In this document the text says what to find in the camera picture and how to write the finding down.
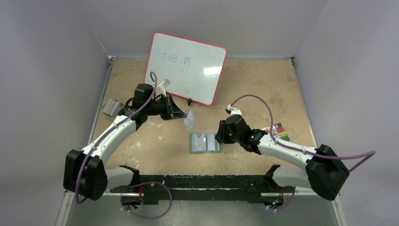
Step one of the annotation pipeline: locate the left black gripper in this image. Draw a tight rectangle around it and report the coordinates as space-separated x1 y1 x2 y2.
145 94 186 121

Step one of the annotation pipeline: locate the white VIP card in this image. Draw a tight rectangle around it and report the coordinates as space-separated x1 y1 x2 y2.
184 110 196 130
192 133 207 152

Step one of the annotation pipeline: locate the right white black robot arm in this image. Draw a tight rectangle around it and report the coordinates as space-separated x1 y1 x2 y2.
215 115 350 201

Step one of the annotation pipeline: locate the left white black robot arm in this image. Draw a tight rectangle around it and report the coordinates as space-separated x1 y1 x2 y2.
63 83 187 203

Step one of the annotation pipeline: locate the stack of credit cards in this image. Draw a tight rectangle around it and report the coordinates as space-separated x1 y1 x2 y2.
102 98 125 117

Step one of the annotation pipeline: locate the colourful marker pack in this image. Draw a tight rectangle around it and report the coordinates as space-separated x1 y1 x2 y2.
262 123 290 141

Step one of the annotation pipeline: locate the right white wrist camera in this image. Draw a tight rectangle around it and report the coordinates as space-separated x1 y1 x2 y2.
225 105 242 116

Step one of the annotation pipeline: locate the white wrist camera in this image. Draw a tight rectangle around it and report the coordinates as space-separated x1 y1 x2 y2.
225 105 242 116
155 79 170 97

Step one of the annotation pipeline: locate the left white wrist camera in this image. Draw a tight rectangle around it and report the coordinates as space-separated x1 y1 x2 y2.
155 79 170 97

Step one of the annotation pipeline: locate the white board with red frame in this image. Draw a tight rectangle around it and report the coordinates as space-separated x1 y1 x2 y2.
144 32 227 105

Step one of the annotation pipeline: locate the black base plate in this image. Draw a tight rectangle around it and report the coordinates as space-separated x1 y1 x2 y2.
111 174 295 206

